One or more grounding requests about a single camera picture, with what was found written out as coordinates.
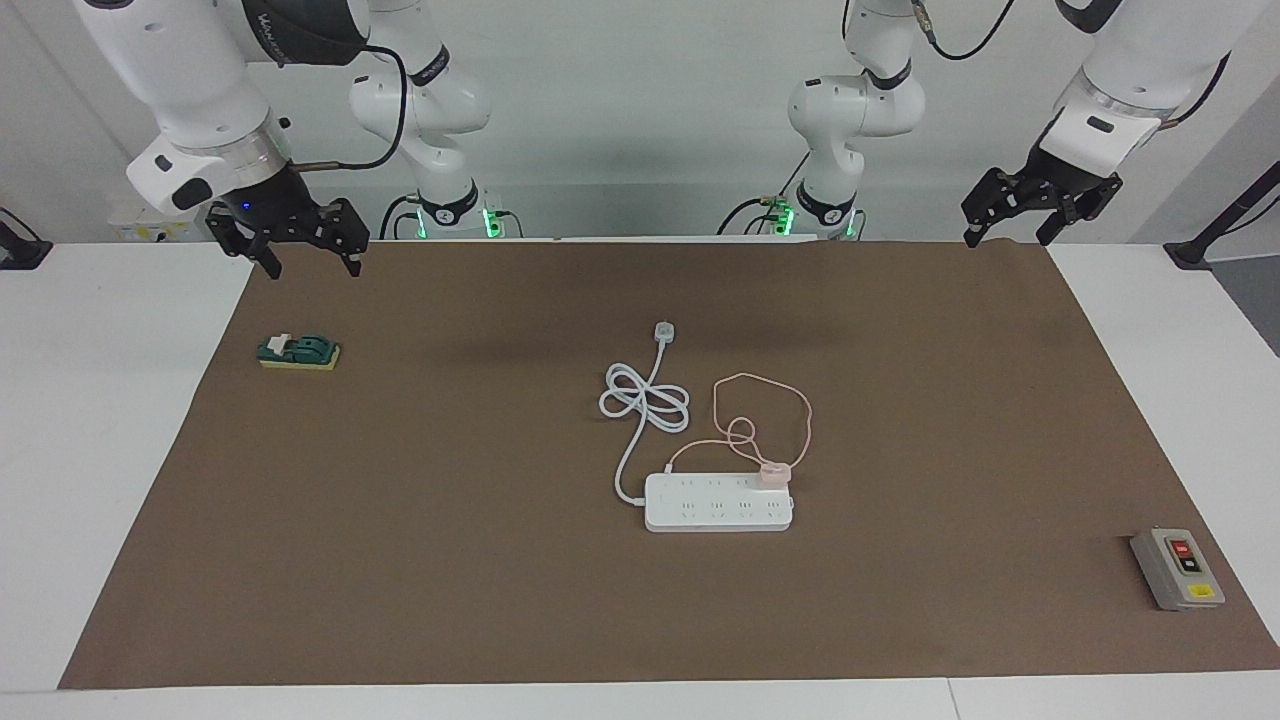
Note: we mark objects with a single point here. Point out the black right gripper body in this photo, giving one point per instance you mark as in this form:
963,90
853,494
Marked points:
275,210

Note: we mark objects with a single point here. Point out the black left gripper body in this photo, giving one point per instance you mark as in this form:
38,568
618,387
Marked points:
1070,180

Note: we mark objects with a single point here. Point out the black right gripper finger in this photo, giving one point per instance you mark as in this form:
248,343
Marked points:
235,235
345,235

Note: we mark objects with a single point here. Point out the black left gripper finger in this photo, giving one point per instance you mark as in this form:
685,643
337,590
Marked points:
1075,208
995,195

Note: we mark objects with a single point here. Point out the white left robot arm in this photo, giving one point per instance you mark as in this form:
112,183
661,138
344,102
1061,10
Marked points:
850,110

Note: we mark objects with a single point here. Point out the white power strip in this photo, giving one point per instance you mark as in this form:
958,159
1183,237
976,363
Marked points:
710,510

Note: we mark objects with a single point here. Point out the black slanted stand pole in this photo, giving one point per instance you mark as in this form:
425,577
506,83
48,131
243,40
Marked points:
1190,252

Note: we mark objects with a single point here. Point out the black stand base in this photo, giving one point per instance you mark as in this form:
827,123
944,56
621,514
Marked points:
20,255

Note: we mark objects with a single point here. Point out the brown table mat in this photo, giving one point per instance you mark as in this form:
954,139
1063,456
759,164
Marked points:
900,600

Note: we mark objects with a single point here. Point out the white wall outlet box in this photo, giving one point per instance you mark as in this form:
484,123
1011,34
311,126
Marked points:
150,230

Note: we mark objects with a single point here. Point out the green knife switch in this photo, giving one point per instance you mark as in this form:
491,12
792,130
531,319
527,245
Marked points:
300,350

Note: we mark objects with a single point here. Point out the grey on-off switch box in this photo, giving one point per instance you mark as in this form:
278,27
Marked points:
1165,575

